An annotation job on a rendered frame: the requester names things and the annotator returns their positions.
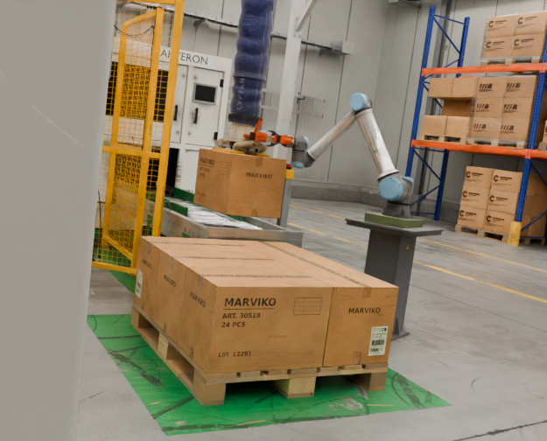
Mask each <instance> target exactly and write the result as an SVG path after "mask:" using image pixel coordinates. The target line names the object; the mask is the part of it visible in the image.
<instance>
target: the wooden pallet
mask: <svg viewBox="0 0 547 441"><path fill-rule="evenodd" d="M130 324H131V325H132V326H133V327H134V328H135V330H136V331H137V332H138V333H139V334H140V335H141V336H142V338H143V339H144V340H145V341H146V342H147V343H148V344H149V346H150V347H151V348H152V349H153V350H154V351H155V353H156V354H157V355H158V356H159V357H160V358H161V359H162V361H163V362H164V363H165V364H166V365H167V366H168V367H169V369H170V370H171V371H172V372H173V373H174V374H175V375H176V376H177V377H178V378H179V379H180V380H181V381H182V383H183V384H184V385H185V386H186V387H187V388H188V389H189V391H190V392H191V393H192V394H193V395H194V396H195V397H196V399H197V400H198V401H199V402H200V403H201V404H202V406H210V405H221V404H224V397H225V390H226V383H230V382H254V381H267V382H268V383H269V384H270V385H271V386H273V387H274V388H275V389H276V390H278V391H279V392H280V393H281V394H282V395H284V396H285V397H286V398H287V399H290V398H299V397H309V396H313V395H314V388H315V382H316V376H329V375H345V376H346V377H347V378H349V379H350V380H352V381H353V382H355V383H357V384H358V385H360V386H361V387H363V388H364V389H366V390H367V391H378V390H384V389H385V382H386V376H387V371H388V365H389V363H380V364H367V365H353V366H338V367H312V368H298V369H285V370H271V371H256V372H243V373H229V374H206V373H205V372H204V371H203V370H202V369H201V368H200V367H199V366H198V365H197V364H196V363H195V362H194V361H193V360H192V359H191V358H190V357H189V356H188V355H187V354H186V353H185V352H184V351H183V350H182V349H181V348H180V347H179V346H178V345H177V344H176V343H175V342H174V341H173V340H172V339H171V338H170V337H169V336H168V335H167V334H166V333H165V332H164V331H163V330H162V329H161V328H160V327H159V326H158V325H157V324H156V323H155V322H154V321H153V320H152V319H151V318H150V317H149V316H148V315H147V314H146V313H145V312H144V311H143V310H142V309H141V308H140V307H139V306H138V305H137V304H136V303H135V302H134V301H133V305H132V314H131V322H130ZM154 327H155V328H156V329H157V330H158V331H157V330H156V329H155V328H154ZM185 358H186V359H187V360H188V362H189V363H190V364H191V365H192V366H193V367H194V369H193V367H192V366H191V365H190V364H189V363H188V362H187V361H186V360H185Z"/></svg>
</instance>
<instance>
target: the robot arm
mask: <svg viewBox="0 0 547 441"><path fill-rule="evenodd" d="M349 107H350V108H351V109H352V110H351V111H350V112H349V113H348V114H347V115H346V116H345V117H344V118H343V119H342V120H340V121H339V122H338V123H337V124H336V125H335V126H334V127H333V128H332V129H330V130H329V131H328V132H327V133H326V134H325V135H324V136H323V137H322V138H321V139H320V140H319V141H318V142H317V143H316V144H314V145H313V147H311V149H310V150H308V151H307V152H305V150H307V149H308V146H309V140H308V138H307V137H306V136H296V135H291V134H290V135H289V134H285V135H284V136H288V137H293V138H297V139H298V140H297V144H293V145H290V144H283V143H281V144H282V145H283V146H284V147H286V148H292V154H291V167H294V168H299V169H303V168H304V167H305V168H308V167H311V166H312V165H313V164H314V161H315V160H316V159H317V158H318V157H319V156H321V155H322V154H323V153H324V152H325V151H326V150H327V149H328V148H329V147H331V146H332V145H333V144H334V143H335V142H336V141H337V140H338V139H339V138H341V137H342V136H343V135H344V134H345V133H346V132H347V131H348V130H350V129H351V128H352V127H353V126H354V125H355V124H356V123H357V122H358V123H359V125H360V128H361V132H362V135H363V136H364V139H365V141H366V144H367V146H368V150H369V152H370V155H371V157H372V159H373V162H374V164H375V168H376V170H377V173H378V178H377V181H378V184H379V188H378V189H379V193H380V195H381V196H382V197H383V198H384V199H386V200H387V204H386V206H385V208H384V209H383V210H382V214H383V215H387V216H391V217H397V218H403V219H410V197H411V192H412V187H413V178H410V177H405V176H401V175H400V172H399V171H398V170H396V169H395V167H394V165H393V163H392V161H391V158H390V156H389V153H388V150H387V147H386V145H385V142H384V141H383V138H382V134H381V132H380V130H379V127H378V125H377V122H376V120H375V117H374V114H373V112H372V107H373V102H372V100H371V99H370V98H369V97H368V96H366V95H364V94H361V93H356V94H353V95H352V96H351V97H350V99H349ZM259 132H260V133H266V134H268V136H275V135H278V134H277V133H276V132H275V131H273V130H260V131H259ZM258 143H259V144H261V145H266V146H269V147H271V146H275V145H277V144H278V143H264V142H258Z"/></svg>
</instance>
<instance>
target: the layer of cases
mask: <svg viewBox="0 0 547 441"><path fill-rule="evenodd" d="M398 290H399V287H397V286H395V285H393V284H390V283H386V282H384V281H382V280H380V279H377V278H375V277H372V276H369V275H367V274H364V273H362V272H360V271H358V270H355V269H351V268H349V267H347V266H345V265H342V264H340V263H337V262H334V261H332V260H329V259H327V258H325V257H323V256H320V255H316V254H314V253H312V252H310V251H307V250H305V249H302V248H299V247H296V246H294V245H291V244H290V243H287V242H280V241H240V240H220V239H199V238H178V237H158V236H140V240H139V249H138V258H137V274H136V283H135V292H134V302H135V303H136V304H137V305H138V306H139V307H140V308H141V309H142V310H143V311H144V312H145V313H146V314H147V315H148V316H149V317H150V318H151V319H152V320H153V321H154V322H155V323H156V324H157V325H158V326H159V327H160V328H161V329H162V330H163V331H164V332H165V333H166V334H167V335H168V336H169V337H170V338H171V339H172V340H173V341H174V342H175V343H176V344H177V345H178V346H179V347H180V348H181V349H182V350H183V351H184V352H185V353H186V354H187V355H188V356H189V357H190V358H191V359H192V360H193V361H194V362H195V363H196V364H197V365H198V366H199V367H200V368H201V369H202V370H203V371H204V372H205V373H206V374H207V375H215V374H229V373H243V372H256V371H271V370H285V369H298V368H321V367H323V368H325V367H338V366H353V365H367V364H380V363H388V359H389V349H390V342H391V337H392V331H393V325H394V318H395V313H396V301H397V296H398Z"/></svg>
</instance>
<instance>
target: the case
mask: <svg viewBox="0 0 547 441"><path fill-rule="evenodd" d="M286 163H287V160H285V159H280V158H274V157H258V156H252V155H247V154H244V155H243V154H235V153H228V152H223V151H217V150H209V149H201V148H200V151H199V159H198V167H197V175H196V183H195V192H194V200H193V203H195V204H198V205H200V206H203V207H206V208H209V209H211V210H214V211H216V212H218V213H221V214H225V215H232V216H246V217H260V218H274V219H279V218H280V212H281V205H282V198H283V190H284V177H285V170H286Z"/></svg>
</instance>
